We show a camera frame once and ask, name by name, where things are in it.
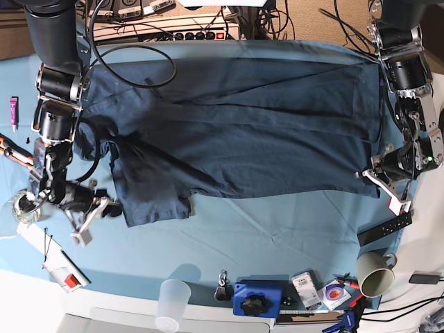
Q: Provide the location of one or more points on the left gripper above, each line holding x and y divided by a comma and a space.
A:
393, 171

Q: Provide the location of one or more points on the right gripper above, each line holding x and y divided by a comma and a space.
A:
83, 204

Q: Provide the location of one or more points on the dark blue T-shirt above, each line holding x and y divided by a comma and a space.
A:
233, 128

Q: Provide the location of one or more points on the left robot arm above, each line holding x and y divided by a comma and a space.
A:
395, 29

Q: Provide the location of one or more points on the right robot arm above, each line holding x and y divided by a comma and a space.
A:
61, 82

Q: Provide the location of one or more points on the black remote control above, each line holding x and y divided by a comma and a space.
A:
384, 229

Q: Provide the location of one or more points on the white paper strip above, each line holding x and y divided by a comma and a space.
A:
53, 253

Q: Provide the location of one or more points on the glass jar with black lid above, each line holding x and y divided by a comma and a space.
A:
17, 207

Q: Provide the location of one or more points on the grey-green ceramic mug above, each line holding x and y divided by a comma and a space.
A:
375, 274

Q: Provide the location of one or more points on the translucent plastic cup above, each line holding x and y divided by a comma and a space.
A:
173, 300

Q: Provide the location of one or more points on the black power adapter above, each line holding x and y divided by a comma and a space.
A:
424, 278

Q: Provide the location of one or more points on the light blue table cloth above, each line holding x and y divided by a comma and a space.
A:
271, 237

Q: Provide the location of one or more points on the orange utility knife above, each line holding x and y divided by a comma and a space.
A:
15, 153

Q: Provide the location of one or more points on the white labelled packet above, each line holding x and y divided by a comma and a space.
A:
306, 290

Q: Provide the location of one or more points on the pink glue tube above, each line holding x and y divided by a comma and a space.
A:
14, 112

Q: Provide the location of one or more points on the blue clamp bottom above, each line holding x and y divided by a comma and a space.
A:
350, 319

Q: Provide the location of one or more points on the blue box with black knob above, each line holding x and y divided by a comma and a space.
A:
257, 298

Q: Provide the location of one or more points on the white power strip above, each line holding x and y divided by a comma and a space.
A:
189, 27

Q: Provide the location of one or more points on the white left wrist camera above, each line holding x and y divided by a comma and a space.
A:
399, 207

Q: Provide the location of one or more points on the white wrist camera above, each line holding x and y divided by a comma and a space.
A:
399, 207
81, 238

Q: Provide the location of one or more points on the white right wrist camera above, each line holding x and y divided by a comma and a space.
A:
81, 238

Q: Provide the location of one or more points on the red handled pliers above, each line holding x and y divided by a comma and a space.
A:
347, 281

